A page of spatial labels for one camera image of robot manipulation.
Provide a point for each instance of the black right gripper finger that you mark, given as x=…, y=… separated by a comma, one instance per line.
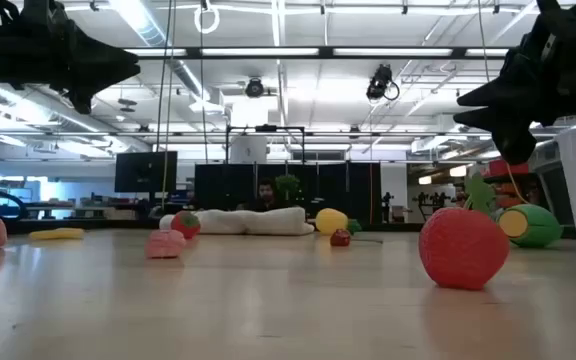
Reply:
x=510, y=90
x=515, y=132

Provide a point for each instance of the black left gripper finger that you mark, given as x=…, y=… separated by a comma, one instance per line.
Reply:
x=79, y=97
x=103, y=65

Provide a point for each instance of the green toy corn cob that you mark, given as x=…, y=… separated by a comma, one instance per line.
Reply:
x=533, y=226

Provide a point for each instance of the large red toy strawberry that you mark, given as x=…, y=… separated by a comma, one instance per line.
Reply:
x=460, y=250

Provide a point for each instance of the yellow toy banana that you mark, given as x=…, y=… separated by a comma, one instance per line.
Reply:
x=57, y=233

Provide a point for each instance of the small red toy strawberry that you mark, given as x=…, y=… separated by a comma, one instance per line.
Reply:
x=186, y=225

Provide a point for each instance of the small green toy produce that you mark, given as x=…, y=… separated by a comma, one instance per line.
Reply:
x=354, y=226

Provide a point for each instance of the small red toy tomato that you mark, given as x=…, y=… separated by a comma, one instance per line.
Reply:
x=340, y=238

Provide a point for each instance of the yellow toy lemon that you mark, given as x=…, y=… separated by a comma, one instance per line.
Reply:
x=330, y=221

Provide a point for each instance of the ribbed pink toy produce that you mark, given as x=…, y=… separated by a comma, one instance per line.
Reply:
x=165, y=244

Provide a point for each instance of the red storage bin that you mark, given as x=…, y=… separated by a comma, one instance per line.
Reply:
x=510, y=167

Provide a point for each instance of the black monitor screen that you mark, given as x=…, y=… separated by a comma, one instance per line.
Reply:
x=145, y=171

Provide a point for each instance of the white cylinder tank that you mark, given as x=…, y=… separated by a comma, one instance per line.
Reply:
x=248, y=149

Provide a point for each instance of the seated person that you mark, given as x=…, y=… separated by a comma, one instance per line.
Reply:
x=266, y=196

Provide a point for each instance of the white rolled towel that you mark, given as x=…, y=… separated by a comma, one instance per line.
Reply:
x=258, y=222

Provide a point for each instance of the green potted plant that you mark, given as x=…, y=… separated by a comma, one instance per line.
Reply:
x=288, y=184

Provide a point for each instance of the round black ceiling camera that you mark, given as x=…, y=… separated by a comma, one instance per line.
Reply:
x=254, y=87

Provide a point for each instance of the black partition wall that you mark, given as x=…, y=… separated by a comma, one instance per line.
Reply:
x=333, y=192

